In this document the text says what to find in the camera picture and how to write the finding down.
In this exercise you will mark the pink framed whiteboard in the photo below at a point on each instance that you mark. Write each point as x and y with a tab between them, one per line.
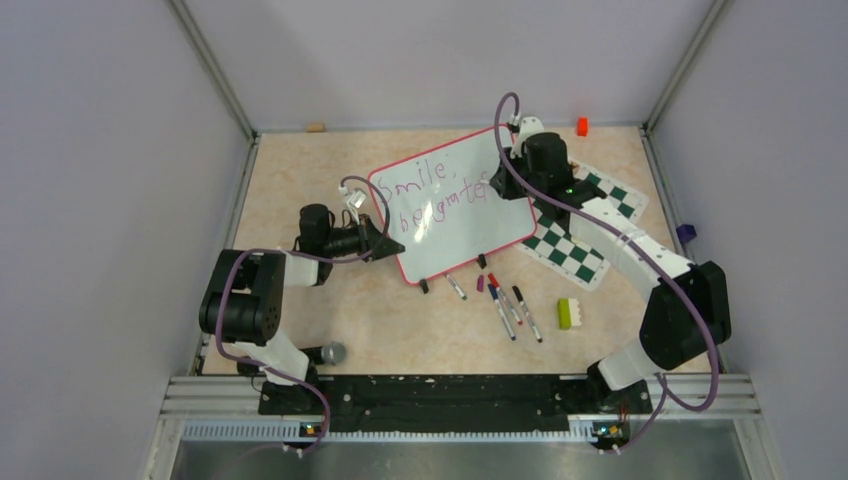
441	208

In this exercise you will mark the black whiteboard marker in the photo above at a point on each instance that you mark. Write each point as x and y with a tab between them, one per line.
527	313

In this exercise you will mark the blue whiteboard marker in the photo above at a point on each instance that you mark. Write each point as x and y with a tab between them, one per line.
500	309

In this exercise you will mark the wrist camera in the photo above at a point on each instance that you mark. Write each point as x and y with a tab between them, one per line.
353	199
523	127

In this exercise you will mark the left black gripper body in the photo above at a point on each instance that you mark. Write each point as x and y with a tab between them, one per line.
359	240

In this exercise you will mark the red whiteboard marker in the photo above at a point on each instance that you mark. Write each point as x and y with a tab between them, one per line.
505	299

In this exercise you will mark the green white toy brick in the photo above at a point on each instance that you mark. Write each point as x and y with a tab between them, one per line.
568	313

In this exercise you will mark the black grey microphone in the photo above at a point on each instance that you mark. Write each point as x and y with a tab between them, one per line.
324	354

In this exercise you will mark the green whiteboard marker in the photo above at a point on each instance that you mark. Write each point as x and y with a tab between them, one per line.
455	286

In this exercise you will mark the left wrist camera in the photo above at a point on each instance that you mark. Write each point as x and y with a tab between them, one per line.
353	199

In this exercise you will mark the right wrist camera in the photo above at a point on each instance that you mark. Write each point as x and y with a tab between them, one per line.
523	127

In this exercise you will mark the cork stopper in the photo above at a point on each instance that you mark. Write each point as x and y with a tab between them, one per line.
316	127

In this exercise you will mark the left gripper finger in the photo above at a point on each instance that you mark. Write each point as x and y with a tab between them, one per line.
384	248
370	234

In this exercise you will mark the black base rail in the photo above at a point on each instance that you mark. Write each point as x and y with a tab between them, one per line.
503	403

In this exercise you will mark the orange block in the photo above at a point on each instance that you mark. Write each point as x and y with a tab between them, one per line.
582	126

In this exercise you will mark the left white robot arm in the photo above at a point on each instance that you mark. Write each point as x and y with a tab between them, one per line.
242	306

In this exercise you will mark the purple block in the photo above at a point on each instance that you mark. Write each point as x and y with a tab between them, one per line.
686	233

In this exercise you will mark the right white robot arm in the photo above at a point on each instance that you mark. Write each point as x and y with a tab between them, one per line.
687	307

